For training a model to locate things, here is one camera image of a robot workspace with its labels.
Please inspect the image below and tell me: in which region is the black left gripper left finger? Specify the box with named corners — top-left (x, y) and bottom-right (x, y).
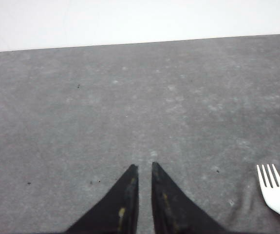
top-left (65, 164), bottom-right (139, 234)

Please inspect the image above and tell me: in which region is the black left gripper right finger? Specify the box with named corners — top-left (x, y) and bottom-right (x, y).
top-left (151, 162), bottom-right (227, 234)

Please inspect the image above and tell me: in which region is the white plastic fork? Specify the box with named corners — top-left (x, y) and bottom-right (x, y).
top-left (257, 164), bottom-right (280, 215)

